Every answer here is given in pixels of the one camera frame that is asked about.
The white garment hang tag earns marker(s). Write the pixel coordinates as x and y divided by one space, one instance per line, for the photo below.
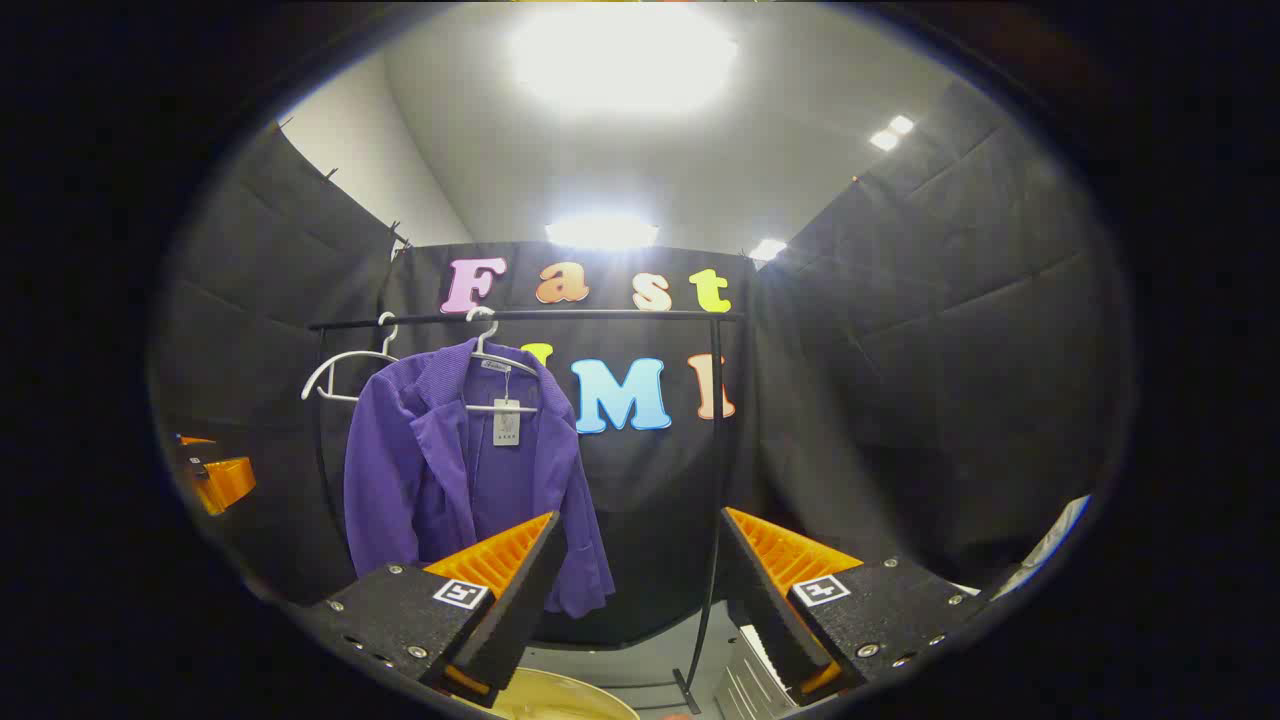
507 425

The cream round laundry hamper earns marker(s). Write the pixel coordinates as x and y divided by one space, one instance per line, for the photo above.
570 700

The white ribbed box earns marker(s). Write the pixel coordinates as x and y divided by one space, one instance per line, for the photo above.
745 690

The white clothes hanger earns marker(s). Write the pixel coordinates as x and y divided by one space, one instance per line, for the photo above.
350 354
480 408

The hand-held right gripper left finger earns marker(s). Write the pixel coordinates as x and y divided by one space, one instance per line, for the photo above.
520 610

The black backdrop cloth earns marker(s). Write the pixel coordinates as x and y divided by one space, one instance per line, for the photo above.
900 400

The black clothes rack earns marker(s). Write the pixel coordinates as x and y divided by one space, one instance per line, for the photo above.
600 315

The large ceiling light panel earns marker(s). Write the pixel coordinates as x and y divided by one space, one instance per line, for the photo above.
625 55

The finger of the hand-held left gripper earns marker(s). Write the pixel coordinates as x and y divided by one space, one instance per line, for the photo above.
228 482
195 439

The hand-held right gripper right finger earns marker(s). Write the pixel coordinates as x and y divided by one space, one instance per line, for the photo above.
765 610

